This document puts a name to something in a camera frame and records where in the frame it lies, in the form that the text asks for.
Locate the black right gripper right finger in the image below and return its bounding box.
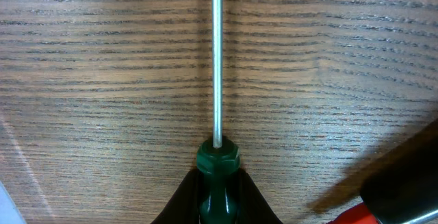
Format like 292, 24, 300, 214
237, 169, 283, 224

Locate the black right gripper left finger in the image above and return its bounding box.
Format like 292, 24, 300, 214
151, 169, 201, 224

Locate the green handle screwdriver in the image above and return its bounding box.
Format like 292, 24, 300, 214
196, 0, 240, 223

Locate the black red handle screwdriver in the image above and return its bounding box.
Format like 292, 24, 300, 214
329, 121, 437, 224

